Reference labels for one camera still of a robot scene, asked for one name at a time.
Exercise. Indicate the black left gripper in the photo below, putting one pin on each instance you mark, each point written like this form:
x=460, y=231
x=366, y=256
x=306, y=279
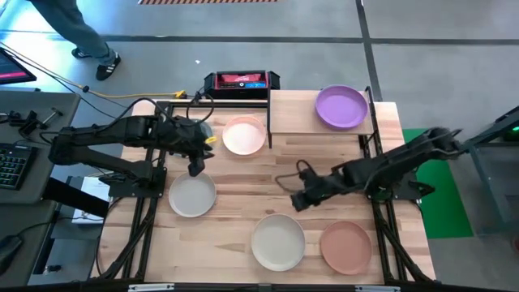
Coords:
x=190, y=136

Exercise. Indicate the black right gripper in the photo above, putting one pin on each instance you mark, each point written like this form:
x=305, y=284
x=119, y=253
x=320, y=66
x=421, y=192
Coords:
x=326, y=184

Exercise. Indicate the cream plastic plate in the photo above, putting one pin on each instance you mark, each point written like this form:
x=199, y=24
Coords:
x=277, y=242

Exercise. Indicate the peach plastic plate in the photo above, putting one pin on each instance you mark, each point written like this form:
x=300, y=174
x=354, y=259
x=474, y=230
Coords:
x=244, y=136

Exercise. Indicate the terracotta plastic plate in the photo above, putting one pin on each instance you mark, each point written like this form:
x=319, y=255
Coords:
x=346, y=247

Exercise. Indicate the blue plastic plate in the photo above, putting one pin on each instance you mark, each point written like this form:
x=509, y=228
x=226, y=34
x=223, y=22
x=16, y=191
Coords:
x=341, y=106

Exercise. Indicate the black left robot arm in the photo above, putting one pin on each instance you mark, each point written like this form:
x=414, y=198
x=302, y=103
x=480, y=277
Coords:
x=101, y=138

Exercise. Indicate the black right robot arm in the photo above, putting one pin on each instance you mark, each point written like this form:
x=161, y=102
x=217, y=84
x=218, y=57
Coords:
x=397, y=162

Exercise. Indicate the yellow tag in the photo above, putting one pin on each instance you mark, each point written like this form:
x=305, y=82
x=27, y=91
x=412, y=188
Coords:
x=211, y=140

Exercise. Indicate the grey plastic plate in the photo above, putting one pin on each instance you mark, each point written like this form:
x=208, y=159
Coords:
x=192, y=195

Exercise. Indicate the black and red equipment case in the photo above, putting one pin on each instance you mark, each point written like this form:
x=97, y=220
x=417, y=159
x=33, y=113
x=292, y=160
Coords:
x=241, y=84

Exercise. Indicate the white paper booklet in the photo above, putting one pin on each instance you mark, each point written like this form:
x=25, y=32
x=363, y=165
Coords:
x=93, y=194

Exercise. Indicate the green floor mat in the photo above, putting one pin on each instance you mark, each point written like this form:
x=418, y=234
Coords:
x=440, y=194

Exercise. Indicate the person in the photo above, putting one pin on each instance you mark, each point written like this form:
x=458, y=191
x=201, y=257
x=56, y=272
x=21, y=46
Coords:
x=73, y=28

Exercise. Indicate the black desk clamp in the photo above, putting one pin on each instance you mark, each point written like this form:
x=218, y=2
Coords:
x=30, y=121

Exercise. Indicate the grey desk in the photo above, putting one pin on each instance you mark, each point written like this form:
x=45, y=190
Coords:
x=32, y=105

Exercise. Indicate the black keyboard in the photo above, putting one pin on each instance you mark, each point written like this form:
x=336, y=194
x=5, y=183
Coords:
x=14, y=166

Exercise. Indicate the dark computer monitor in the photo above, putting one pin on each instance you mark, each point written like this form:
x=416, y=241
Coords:
x=14, y=67

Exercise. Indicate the black metal stand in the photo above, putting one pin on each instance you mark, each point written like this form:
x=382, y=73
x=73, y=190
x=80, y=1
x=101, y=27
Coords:
x=490, y=138

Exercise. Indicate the black computer mouse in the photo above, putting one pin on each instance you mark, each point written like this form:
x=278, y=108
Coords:
x=9, y=251

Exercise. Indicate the black aluminium table frame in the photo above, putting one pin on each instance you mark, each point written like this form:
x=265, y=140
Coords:
x=227, y=104

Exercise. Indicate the wooden shelf with black frame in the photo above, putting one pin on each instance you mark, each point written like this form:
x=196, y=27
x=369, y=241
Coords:
x=296, y=113

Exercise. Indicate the silver metal bracket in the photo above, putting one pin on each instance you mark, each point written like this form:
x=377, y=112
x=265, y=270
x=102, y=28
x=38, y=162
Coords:
x=377, y=288
x=152, y=288

